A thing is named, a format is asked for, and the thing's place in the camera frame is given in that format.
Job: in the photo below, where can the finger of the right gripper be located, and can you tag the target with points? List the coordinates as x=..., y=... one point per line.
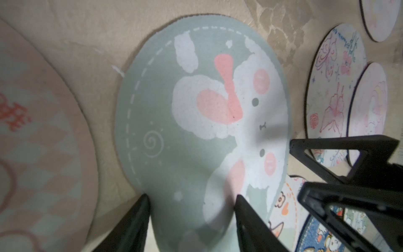
x=368, y=155
x=384, y=209

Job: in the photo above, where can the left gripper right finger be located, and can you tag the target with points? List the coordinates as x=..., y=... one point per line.
x=253, y=234

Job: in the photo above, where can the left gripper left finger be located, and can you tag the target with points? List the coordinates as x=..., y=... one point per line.
x=130, y=233

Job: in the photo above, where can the white alpaca coaster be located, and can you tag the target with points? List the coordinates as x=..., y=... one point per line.
x=288, y=216

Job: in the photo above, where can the green bunny coaster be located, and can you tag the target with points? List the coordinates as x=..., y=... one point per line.
x=202, y=116

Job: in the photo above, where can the white green floral coaster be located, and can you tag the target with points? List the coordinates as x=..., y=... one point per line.
x=356, y=219

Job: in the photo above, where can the pink bunny coaster right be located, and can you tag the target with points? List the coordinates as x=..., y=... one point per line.
x=367, y=114

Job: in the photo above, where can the blue cartoon animals coaster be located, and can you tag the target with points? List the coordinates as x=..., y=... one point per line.
x=315, y=237

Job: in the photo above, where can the pink checkered sheep coaster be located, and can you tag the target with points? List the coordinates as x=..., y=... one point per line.
x=49, y=174

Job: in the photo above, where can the white pink butterfly coaster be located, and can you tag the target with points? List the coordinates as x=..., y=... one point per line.
x=336, y=69

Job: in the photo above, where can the pink cartoon coaster far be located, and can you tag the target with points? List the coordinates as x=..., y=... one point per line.
x=380, y=17

